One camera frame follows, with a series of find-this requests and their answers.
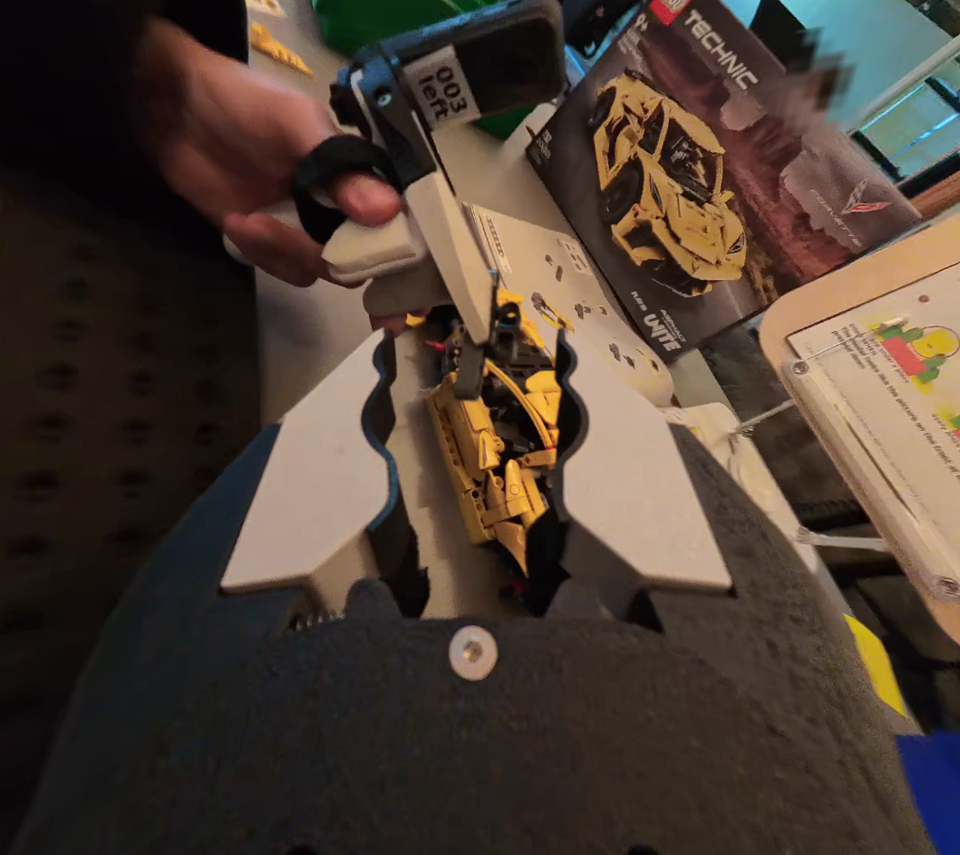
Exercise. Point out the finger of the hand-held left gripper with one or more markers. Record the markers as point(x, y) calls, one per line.
point(454, 247)

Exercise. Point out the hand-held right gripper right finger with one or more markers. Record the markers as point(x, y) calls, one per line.
point(637, 495)

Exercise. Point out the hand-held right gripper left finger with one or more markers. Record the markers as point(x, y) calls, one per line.
point(307, 495)

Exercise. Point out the instruction booklet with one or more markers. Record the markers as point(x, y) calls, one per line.
point(540, 270)

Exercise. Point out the dark grey brick beam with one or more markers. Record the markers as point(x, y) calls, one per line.
point(471, 367)

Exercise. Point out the yellow toy brick car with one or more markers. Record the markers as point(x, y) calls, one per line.
point(472, 435)

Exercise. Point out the grey desk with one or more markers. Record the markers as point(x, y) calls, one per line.
point(315, 337)

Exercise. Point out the person's left hand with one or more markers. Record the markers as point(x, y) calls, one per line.
point(225, 135)

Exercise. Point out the green plastic bin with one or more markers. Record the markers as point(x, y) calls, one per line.
point(375, 0)

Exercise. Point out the dark perforated foam pad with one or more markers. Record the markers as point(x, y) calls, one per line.
point(112, 420)

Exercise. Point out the toy car set box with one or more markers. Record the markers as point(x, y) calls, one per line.
point(675, 195)

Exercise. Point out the small yellow black brick piece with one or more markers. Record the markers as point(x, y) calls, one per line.
point(277, 49)

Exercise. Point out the printed instruction sheet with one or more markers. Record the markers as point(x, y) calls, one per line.
point(885, 420)

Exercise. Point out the wooden document stand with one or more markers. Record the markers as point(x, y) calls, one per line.
point(825, 292)

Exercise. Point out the yellow paper slip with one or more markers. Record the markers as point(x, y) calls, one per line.
point(877, 660)

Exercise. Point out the blue plastic bin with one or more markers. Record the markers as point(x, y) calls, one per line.
point(934, 787)

